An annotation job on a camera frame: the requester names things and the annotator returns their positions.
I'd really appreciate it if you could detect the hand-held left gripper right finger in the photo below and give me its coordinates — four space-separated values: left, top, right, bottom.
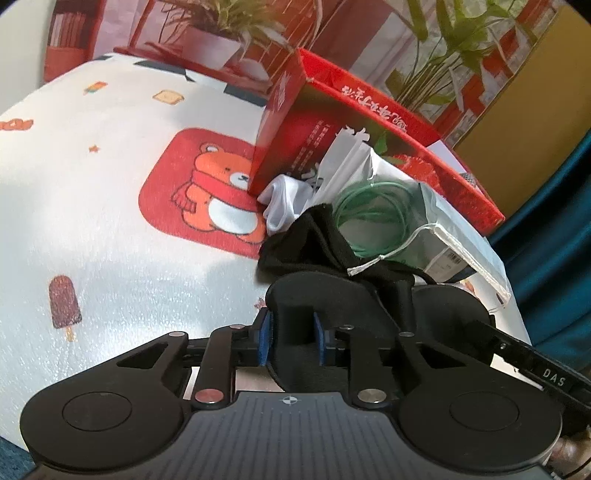
313 311 444 411

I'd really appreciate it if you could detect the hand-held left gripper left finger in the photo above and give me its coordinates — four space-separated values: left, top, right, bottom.
115 308 274 411

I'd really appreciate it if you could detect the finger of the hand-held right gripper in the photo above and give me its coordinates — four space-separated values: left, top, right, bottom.
475 318 532 367

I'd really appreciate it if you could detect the black eye mask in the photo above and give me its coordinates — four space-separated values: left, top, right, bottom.
268 271 492 391

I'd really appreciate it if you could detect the black sock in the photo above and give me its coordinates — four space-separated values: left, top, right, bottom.
257 205 416 287

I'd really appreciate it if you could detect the clear bag with green cable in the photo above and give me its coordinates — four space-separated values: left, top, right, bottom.
347 182 512 308

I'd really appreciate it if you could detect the white sock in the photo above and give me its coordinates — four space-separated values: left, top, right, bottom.
257 174 324 234

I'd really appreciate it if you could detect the red strawberry print cardboard box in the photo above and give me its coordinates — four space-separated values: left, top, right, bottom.
249 47 505 234

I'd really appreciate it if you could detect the teal curtain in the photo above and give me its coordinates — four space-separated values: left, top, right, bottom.
489 134 591 384

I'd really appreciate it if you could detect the yellow wooden panel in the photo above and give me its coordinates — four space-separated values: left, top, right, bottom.
455 9 591 222

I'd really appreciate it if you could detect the white cartoon print tablecloth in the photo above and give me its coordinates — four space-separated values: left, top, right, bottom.
0 53 536 462

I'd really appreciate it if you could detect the printed room scene backdrop cloth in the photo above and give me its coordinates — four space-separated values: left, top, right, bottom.
44 0 561 148

